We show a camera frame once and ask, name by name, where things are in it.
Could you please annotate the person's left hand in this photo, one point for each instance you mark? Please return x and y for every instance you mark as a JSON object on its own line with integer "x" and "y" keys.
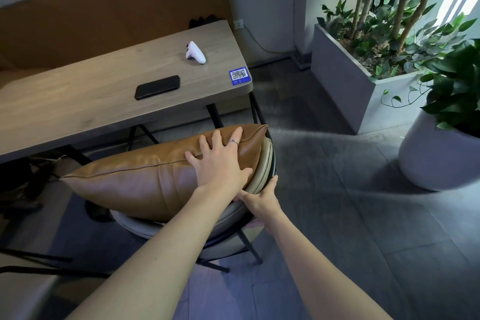
{"x": 219, "y": 169}

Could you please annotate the person's right hand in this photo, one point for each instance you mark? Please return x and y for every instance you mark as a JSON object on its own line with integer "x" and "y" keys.
{"x": 264, "y": 203}

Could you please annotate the person's left little finger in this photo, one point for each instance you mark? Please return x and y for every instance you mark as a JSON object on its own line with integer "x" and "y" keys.
{"x": 192, "y": 162}

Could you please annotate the person's right thumb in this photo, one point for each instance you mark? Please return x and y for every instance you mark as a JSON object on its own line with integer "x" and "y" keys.
{"x": 246, "y": 196}

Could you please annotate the person's left middle finger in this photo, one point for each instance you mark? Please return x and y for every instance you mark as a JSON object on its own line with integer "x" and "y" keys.
{"x": 216, "y": 139}

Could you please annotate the person's left thumb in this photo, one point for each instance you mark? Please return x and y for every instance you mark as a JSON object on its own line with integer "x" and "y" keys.
{"x": 245, "y": 177}

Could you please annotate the grey round upholstered chair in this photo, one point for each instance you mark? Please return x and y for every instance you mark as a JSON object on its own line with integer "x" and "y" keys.
{"x": 228, "y": 219}

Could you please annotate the brown leather cushion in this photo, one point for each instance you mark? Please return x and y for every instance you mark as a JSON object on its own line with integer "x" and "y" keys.
{"x": 131, "y": 181}

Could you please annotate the person's left forearm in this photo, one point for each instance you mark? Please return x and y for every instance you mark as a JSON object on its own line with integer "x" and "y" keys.
{"x": 157, "y": 263}

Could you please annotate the person's right forearm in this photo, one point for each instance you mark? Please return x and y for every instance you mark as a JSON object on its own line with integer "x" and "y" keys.
{"x": 318, "y": 278}

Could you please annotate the blue square code sticker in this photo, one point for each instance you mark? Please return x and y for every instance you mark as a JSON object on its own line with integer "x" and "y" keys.
{"x": 239, "y": 75}

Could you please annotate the black smartphone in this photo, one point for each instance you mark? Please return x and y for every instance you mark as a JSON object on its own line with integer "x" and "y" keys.
{"x": 157, "y": 87}

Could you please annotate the white handheld controller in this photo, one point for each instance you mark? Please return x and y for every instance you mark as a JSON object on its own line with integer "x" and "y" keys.
{"x": 197, "y": 53}

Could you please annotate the black bag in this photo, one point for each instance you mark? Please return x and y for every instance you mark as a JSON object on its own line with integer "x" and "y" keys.
{"x": 204, "y": 21}

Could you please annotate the grey rectangular concrete planter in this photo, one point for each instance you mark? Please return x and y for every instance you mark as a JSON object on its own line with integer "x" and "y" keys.
{"x": 348, "y": 83}

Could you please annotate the brown leather bench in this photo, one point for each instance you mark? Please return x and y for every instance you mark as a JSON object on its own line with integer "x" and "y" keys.
{"x": 93, "y": 19}

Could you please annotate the white round plant pot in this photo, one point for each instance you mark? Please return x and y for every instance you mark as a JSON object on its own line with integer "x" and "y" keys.
{"x": 438, "y": 158}

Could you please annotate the dark green broadleaf plant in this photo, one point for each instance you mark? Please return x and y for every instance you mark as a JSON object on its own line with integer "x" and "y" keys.
{"x": 455, "y": 83}

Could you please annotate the tall green leafy tree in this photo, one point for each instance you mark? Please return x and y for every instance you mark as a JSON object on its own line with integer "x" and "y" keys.
{"x": 403, "y": 1}

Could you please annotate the white wall socket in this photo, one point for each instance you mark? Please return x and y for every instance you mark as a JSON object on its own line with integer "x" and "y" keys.
{"x": 239, "y": 24}

